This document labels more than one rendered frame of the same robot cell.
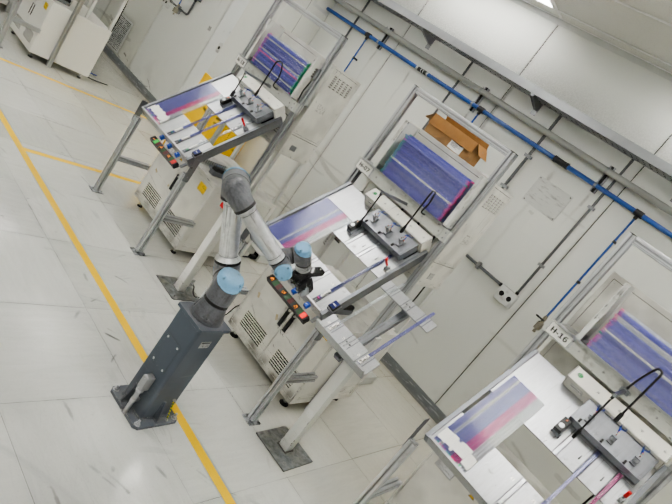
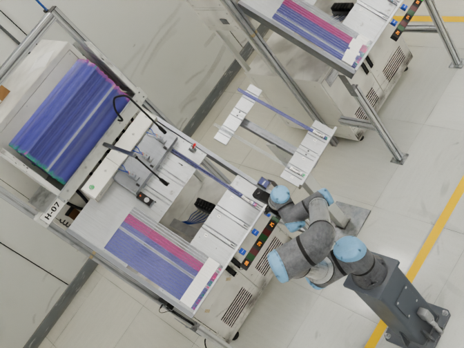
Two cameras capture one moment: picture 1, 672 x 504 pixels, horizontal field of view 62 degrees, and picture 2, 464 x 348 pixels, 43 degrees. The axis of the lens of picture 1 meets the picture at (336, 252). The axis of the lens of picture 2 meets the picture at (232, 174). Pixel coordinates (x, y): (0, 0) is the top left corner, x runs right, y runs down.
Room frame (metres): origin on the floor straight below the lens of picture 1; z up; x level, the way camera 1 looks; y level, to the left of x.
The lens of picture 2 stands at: (1.33, 1.52, 2.61)
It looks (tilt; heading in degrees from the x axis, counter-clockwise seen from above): 38 degrees down; 310
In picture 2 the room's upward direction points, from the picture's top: 44 degrees counter-clockwise
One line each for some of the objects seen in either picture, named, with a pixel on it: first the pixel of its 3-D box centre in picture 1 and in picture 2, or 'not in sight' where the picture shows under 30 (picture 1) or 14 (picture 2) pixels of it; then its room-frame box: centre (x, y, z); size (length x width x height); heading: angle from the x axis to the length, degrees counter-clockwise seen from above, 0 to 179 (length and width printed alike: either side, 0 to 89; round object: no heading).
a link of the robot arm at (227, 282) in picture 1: (226, 286); (351, 254); (2.21, 0.29, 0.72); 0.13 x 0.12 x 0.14; 21
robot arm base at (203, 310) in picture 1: (211, 307); (365, 267); (2.21, 0.29, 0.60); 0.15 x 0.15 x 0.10
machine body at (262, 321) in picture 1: (311, 331); (204, 253); (3.34, -0.18, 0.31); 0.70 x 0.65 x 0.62; 58
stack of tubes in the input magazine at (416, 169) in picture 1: (427, 178); (71, 121); (3.21, -0.16, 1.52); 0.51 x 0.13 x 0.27; 58
